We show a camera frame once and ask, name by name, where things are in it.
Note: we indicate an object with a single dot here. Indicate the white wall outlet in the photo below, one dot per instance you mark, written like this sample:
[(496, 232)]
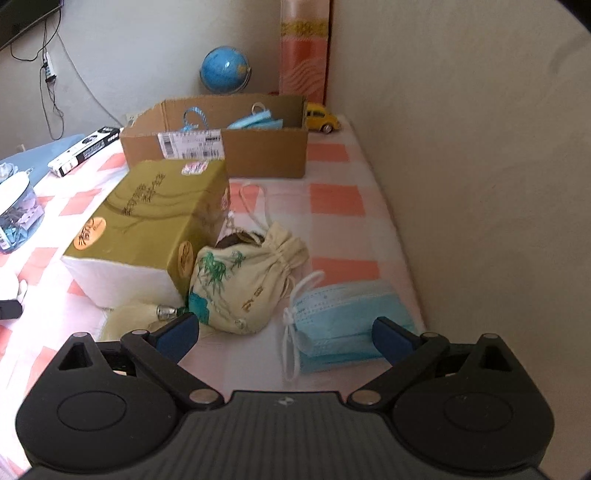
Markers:
[(131, 118)]

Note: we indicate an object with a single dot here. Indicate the clear jar with white lid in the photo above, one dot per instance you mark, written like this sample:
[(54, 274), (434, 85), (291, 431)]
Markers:
[(18, 217)]

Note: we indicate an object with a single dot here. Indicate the black wall television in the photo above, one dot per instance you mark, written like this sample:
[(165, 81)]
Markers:
[(23, 14)]

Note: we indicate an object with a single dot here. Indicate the yellow toy car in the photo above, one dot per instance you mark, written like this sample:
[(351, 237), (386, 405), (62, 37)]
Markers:
[(323, 119)]

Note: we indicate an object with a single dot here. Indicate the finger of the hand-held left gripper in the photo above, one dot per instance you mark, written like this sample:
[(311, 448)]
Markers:
[(9, 309)]

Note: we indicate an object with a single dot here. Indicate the pink white checkered tablecloth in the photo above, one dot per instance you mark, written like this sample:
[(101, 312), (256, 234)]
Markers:
[(341, 203)]

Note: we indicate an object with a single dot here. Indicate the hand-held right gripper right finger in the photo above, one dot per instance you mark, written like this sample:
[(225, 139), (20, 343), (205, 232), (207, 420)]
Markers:
[(392, 340)]

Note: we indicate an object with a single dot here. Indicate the gold green tissue pack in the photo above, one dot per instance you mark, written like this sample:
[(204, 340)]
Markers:
[(147, 217)]

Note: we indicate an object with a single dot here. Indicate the blue white fringed scarf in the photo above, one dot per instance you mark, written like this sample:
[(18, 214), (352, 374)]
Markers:
[(9, 170)]

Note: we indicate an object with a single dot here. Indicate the blue desk globe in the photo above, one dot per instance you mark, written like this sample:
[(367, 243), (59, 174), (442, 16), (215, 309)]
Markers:
[(225, 69)]

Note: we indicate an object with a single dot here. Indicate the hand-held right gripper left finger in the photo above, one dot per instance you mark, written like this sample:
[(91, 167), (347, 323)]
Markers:
[(180, 331)]

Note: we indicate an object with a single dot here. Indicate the pink patterned curtain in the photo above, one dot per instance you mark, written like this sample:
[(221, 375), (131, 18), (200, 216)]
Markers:
[(304, 55)]

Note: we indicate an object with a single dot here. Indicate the blue face mask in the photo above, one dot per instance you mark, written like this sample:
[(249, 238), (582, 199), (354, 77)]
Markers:
[(256, 122), (341, 309)]

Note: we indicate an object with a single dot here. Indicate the black and white pen box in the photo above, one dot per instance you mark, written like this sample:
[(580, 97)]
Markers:
[(83, 150)]

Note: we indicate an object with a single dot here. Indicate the brown cardboard box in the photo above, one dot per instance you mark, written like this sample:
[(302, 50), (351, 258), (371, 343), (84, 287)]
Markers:
[(263, 154)]

